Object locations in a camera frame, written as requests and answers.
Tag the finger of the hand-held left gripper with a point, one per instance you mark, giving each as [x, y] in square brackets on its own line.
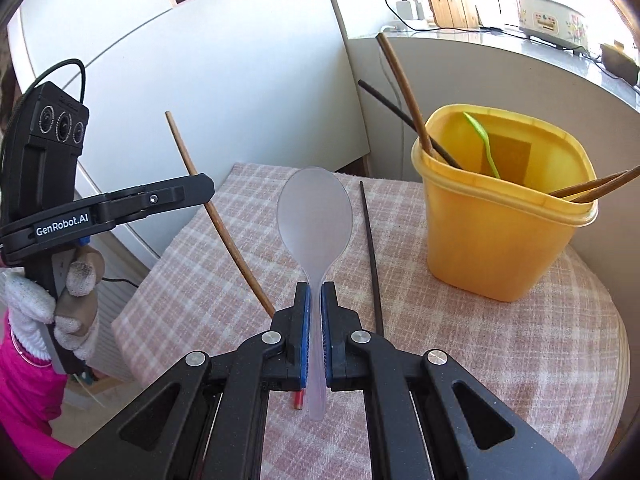
[165, 195]

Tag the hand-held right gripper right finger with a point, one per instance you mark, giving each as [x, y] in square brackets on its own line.
[326, 325]

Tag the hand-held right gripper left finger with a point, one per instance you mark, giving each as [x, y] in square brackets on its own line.
[303, 320]

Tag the brown wooden chopstick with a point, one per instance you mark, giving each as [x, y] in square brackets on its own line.
[179, 142]
[399, 80]
[585, 196]
[590, 183]

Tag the clear plastic spoon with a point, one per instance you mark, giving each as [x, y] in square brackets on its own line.
[315, 220]

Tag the yellow plastic container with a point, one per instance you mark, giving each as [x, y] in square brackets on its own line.
[475, 240]

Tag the black chopstick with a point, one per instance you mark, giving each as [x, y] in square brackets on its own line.
[387, 103]
[371, 260]

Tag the green plastic spoon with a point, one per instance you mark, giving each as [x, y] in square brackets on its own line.
[475, 124]

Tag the person's left forearm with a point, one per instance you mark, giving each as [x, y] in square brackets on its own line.
[25, 400]

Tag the person's left hand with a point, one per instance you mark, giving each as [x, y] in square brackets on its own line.
[80, 275]

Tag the red stick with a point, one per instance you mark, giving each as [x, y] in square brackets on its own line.
[298, 400]

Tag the pink plaid cloth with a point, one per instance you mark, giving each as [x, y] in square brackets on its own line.
[450, 350]

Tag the white cabinet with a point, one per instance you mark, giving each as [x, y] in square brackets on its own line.
[225, 60]

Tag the white power strip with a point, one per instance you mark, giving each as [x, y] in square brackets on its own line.
[405, 25]

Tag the white charger plug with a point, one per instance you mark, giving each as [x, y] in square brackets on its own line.
[405, 10]

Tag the white floral slow cooker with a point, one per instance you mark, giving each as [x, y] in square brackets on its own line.
[550, 20]

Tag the black pot with yellow lid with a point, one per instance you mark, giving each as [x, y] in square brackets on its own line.
[620, 62]

